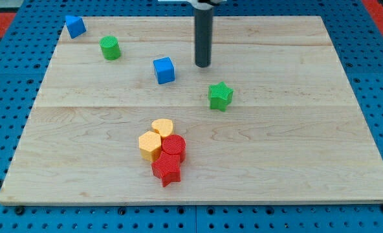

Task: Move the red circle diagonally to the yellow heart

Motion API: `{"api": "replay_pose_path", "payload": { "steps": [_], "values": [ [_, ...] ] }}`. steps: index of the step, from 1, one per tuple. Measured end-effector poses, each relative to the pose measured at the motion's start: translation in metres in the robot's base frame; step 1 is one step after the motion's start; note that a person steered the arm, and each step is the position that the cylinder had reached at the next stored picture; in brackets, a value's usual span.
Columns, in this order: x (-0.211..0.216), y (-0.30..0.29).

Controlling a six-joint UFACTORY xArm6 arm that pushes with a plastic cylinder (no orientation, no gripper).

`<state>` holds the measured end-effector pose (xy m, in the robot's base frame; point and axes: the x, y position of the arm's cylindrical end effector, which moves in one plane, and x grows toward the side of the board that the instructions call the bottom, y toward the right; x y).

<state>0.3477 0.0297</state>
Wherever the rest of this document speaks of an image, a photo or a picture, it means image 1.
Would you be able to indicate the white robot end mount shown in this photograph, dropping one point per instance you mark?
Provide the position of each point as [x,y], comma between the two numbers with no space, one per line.
[198,4]

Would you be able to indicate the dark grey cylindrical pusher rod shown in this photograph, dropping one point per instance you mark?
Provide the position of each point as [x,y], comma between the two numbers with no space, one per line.
[203,25]

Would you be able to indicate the yellow heart block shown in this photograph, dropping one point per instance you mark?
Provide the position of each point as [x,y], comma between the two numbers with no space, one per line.
[163,126]

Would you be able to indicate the blue cube block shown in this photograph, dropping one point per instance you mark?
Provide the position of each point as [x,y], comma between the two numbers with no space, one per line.
[164,70]

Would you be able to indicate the green star block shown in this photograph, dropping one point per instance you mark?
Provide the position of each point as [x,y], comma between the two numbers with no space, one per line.
[220,96]

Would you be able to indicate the green cylinder block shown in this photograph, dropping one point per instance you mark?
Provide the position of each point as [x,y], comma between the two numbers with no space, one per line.
[110,47]

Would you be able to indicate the blue triangular prism block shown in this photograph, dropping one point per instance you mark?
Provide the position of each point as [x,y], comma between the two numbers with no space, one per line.
[75,26]

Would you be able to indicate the light wooden board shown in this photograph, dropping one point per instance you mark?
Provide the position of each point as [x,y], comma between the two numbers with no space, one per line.
[293,134]

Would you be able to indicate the red cylinder block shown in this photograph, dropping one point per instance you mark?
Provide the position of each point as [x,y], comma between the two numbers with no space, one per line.
[175,145]

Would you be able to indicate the yellow hexagon block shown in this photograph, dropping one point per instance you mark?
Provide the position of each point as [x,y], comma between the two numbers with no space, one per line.
[150,146]

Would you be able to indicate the red star block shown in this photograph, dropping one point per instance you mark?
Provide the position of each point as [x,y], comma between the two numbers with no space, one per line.
[167,168]

